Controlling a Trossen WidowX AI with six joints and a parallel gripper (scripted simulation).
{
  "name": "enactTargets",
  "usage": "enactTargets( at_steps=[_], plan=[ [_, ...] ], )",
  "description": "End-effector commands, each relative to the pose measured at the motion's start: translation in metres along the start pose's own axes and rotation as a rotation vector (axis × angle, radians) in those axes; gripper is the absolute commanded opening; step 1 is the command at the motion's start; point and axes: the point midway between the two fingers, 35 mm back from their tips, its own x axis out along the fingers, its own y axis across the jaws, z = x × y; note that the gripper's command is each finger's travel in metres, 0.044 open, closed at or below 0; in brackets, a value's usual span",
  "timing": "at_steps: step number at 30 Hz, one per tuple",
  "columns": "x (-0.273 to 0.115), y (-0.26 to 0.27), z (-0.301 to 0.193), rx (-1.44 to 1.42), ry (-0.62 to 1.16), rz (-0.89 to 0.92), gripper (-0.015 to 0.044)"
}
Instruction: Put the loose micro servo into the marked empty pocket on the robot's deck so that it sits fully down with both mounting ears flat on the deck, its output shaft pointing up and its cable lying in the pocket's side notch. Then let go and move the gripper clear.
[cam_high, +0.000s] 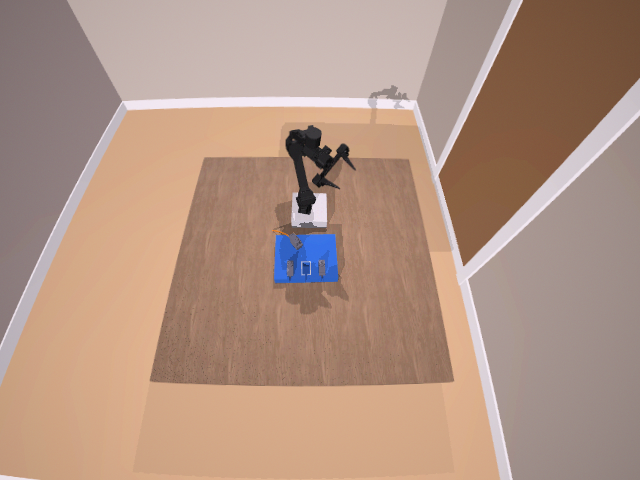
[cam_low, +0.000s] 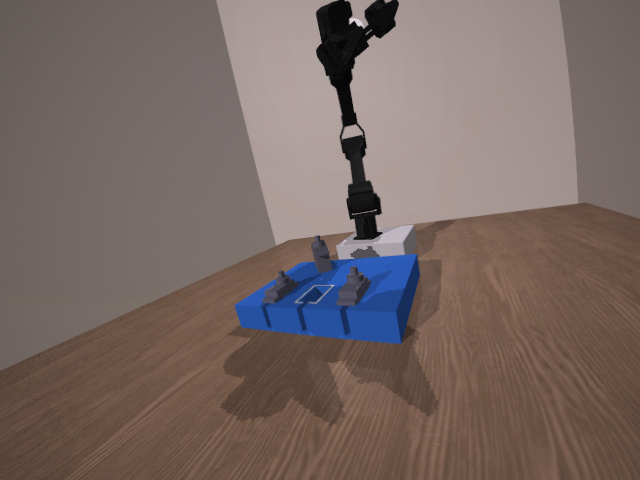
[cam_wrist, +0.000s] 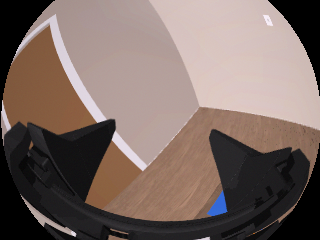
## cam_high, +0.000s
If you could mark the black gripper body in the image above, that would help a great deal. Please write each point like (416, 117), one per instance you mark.
(329, 164)

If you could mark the blue flat platform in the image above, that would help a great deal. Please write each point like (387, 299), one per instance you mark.
(315, 261)

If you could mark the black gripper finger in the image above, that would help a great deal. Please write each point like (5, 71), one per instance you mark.
(347, 160)
(325, 181)

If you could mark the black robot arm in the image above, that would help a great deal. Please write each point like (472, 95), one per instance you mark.
(306, 143)

